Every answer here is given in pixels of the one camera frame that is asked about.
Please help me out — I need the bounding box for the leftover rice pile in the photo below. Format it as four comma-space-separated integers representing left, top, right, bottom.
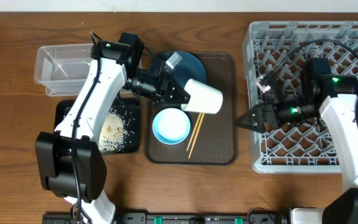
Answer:
99, 109, 138, 154

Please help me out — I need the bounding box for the black rail at table edge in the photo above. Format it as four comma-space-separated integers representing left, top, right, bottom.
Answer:
41, 212, 291, 224

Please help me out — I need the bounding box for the grey dishwasher rack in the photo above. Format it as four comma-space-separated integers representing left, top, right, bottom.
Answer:
242, 21, 358, 174

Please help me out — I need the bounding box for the light blue bowl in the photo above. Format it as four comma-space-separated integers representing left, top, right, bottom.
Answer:
152, 108, 191, 145

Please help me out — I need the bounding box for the dark blue plate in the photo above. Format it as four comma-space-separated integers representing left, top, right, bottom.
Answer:
149, 51, 206, 87

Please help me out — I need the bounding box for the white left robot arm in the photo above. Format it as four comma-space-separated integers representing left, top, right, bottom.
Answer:
35, 34, 190, 223

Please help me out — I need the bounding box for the white paper cup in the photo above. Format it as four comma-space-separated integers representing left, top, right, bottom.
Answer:
181, 79, 223, 114

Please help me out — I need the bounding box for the brown serving tray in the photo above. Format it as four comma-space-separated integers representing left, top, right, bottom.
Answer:
145, 52, 238, 166

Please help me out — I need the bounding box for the clear plastic waste bin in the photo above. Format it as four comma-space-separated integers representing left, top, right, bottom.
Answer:
34, 42, 142, 97

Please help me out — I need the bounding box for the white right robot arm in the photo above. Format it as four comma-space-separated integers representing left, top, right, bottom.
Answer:
236, 58, 358, 223

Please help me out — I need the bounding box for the wooden chopstick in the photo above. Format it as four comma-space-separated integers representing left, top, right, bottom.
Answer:
186, 113, 202, 151
188, 113, 205, 159

